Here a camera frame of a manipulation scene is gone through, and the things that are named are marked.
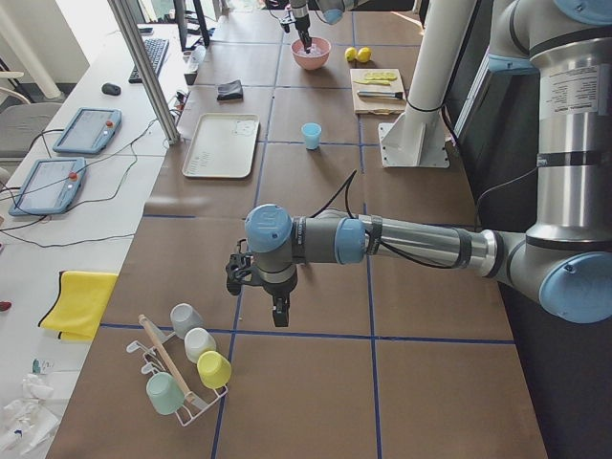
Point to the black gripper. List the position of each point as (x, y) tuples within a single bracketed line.
[(277, 290), (301, 20)]

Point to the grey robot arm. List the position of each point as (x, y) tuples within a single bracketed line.
[(332, 11), (563, 261)]

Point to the pink bowl of ice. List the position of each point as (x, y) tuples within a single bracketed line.
[(315, 58)]

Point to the yellow cup on rack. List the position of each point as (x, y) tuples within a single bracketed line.
[(214, 369)]

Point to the white cup on rack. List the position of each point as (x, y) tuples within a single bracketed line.
[(197, 341)]

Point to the light blue plastic cup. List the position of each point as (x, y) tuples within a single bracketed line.
[(311, 133)]

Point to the grey cup on rack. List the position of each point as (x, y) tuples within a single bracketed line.
[(185, 318)]

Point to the mint green cup on rack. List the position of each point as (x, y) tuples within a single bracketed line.
[(164, 393)]

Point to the whole lemon near bowl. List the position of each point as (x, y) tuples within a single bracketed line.
[(350, 54)]

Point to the whole lemon far side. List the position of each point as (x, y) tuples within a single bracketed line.
[(363, 55)]

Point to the lemon slices row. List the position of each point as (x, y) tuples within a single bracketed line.
[(386, 76)]

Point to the grey folded cloth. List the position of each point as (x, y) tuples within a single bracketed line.
[(230, 91)]

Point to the yellow plastic knife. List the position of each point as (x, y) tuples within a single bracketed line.
[(372, 82)]

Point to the wooden cutting board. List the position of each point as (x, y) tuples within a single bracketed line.
[(377, 106)]

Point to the cream bear tray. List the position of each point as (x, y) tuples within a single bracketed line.
[(222, 146)]

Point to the black keyboard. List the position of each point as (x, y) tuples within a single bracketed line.
[(156, 49)]

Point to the yellow folded cloth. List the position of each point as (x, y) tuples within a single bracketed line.
[(80, 304)]

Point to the black computer mouse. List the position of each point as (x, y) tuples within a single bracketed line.
[(110, 89)]

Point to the far blue teach pendant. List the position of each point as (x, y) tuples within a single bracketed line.
[(89, 131)]

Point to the blue teach pendant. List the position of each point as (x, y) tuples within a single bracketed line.
[(50, 187), (89, 131)]

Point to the near blue teach pendant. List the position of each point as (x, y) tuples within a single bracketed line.
[(50, 187)]

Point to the crumpled white paper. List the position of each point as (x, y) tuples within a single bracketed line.
[(27, 422)]

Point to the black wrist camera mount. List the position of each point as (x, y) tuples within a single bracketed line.
[(240, 271)]

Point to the steel handled knife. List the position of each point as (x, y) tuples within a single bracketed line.
[(380, 94)]

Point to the white wire cup rack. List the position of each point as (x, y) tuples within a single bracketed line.
[(198, 398)]

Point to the aluminium frame post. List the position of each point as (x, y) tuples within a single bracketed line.
[(152, 87)]

